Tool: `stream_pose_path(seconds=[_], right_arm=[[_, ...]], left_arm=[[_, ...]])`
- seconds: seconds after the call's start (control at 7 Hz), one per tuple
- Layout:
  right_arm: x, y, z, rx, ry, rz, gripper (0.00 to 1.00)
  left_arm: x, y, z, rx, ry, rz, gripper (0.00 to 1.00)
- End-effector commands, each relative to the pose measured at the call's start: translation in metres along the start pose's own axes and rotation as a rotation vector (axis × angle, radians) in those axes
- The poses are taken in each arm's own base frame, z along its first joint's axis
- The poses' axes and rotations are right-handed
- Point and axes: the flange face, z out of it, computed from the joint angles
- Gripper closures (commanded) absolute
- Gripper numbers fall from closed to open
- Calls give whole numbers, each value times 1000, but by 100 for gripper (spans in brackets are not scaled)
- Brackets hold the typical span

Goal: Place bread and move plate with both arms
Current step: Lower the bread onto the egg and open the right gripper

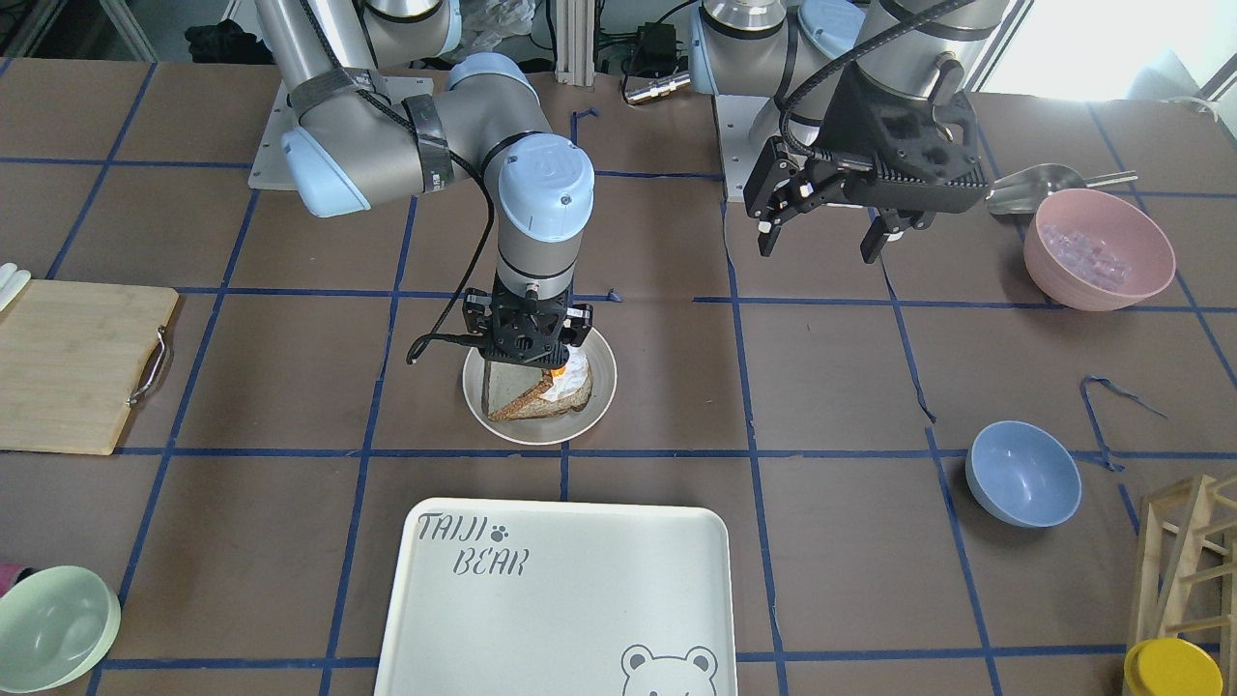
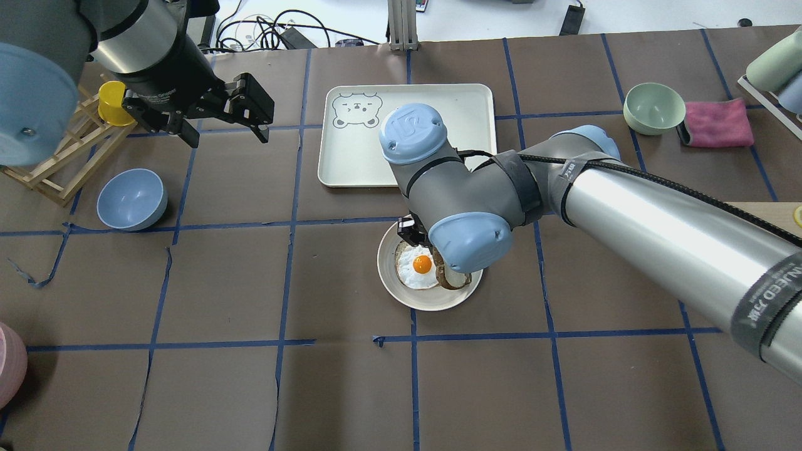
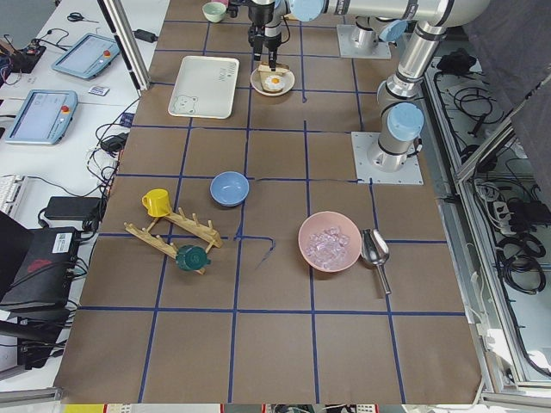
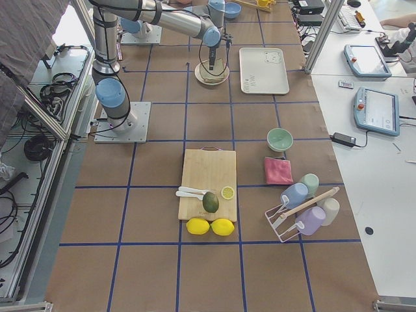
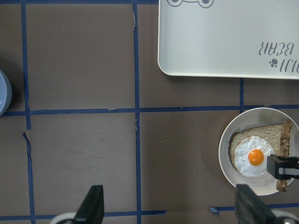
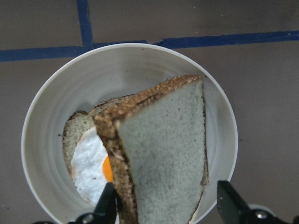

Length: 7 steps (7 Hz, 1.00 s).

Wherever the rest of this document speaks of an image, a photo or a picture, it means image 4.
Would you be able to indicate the blue bowl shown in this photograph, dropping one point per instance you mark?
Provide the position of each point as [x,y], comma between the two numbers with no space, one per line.
[232,10]

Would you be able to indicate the yellow lemon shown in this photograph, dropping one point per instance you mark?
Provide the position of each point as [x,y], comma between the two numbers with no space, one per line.
[222,227]
[197,226]

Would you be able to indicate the aluminium frame post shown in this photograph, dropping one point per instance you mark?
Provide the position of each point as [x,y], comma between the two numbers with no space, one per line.
[325,28]

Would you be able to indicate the blue plastic cup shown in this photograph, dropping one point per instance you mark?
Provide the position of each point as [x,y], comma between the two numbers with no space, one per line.
[294,195]

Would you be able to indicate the black power adapter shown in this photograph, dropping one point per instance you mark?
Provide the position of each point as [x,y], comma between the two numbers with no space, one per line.
[342,139]

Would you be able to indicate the pink cloth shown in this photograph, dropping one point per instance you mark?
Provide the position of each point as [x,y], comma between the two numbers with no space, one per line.
[278,171]

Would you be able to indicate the upper teach pendant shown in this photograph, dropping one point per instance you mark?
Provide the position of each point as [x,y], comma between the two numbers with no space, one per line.
[366,61]

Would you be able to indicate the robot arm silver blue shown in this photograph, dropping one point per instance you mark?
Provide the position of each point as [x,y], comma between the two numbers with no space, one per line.
[204,22]
[138,29]

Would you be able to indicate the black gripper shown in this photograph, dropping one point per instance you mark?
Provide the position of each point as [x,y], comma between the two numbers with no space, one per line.
[212,54]

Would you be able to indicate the green plastic cup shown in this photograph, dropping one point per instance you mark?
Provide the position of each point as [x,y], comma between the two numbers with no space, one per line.
[311,181]

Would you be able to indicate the teach pendant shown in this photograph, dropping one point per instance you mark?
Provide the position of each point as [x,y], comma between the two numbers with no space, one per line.
[377,111]
[366,61]

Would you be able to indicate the yellow mug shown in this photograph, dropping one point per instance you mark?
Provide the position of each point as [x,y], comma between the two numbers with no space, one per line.
[265,5]

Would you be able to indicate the white wire cup rack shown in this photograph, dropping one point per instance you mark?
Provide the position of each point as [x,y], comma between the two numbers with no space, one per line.
[282,221]

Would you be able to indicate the right yellow lemon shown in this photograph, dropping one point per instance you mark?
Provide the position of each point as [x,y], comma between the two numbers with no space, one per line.
[222,227]

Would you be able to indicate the left yellow lemon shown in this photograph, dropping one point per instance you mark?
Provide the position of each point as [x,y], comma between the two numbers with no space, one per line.
[197,226]

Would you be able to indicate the white plastic knife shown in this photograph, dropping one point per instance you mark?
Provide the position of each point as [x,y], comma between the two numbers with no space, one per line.
[193,190]

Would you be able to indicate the green avocado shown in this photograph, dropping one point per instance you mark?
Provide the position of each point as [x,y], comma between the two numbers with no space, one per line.
[210,202]

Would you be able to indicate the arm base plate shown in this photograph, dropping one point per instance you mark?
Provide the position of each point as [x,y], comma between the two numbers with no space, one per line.
[134,129]
[153,38]

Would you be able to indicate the purple plastic cup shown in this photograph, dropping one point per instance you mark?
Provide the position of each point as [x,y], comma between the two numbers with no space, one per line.
[310,220]

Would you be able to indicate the lower teach pendant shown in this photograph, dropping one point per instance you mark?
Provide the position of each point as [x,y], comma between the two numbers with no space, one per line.
[377,111]

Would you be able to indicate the half lemon slice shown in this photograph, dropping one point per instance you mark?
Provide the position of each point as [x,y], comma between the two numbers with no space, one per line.
[228,193]

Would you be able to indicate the white keyboard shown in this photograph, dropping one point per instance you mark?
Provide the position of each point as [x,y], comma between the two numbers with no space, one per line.
[347,20]

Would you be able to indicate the white plastic fork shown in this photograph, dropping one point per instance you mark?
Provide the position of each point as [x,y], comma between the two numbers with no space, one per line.
[188,195]

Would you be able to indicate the white plastic cup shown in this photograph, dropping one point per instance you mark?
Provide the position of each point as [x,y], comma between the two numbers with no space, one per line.
[331,208]

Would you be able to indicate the green ceramic bowl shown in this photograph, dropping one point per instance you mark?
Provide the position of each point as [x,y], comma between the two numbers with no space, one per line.
[279,139]

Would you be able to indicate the white bear tray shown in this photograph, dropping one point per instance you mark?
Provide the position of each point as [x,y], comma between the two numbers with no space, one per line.
[263,71]

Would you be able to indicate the bread slice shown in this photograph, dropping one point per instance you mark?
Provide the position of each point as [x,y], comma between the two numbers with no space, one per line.
[212,76]

